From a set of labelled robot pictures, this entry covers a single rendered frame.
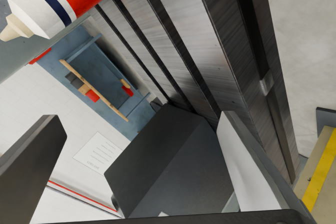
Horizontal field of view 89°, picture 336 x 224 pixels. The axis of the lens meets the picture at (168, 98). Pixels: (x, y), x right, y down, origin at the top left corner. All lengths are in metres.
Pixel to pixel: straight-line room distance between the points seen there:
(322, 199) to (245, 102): 1.39
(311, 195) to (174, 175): 1.33
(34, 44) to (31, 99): 3.95
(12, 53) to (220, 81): 0.51
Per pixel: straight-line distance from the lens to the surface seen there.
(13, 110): 4.57
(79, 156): 5.07
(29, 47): 0.58
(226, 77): 0.18
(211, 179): 0.37
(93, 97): 4.00
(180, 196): 0.33
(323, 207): 1.55
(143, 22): 0.21
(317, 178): 1.60
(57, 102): 4.53
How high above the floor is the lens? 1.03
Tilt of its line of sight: 17 degrees down
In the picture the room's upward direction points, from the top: 139 degrees counter-clockwise
